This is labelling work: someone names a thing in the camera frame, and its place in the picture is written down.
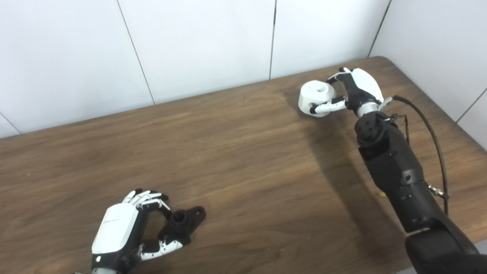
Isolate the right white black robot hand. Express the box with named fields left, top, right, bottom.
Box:
left=310, top=67, right=385, bottom=116

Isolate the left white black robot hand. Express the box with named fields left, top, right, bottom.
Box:
left=91, top=188, right=185, bottom=271

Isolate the round white plastic piece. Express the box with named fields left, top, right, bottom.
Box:
left=298, top=81, right=337, bottom=118

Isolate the black plastic holder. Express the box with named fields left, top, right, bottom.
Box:
left=158, top=206, right=207, bottom=246

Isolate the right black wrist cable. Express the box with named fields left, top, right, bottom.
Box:
left=380, top=95, right=450, bottom=215

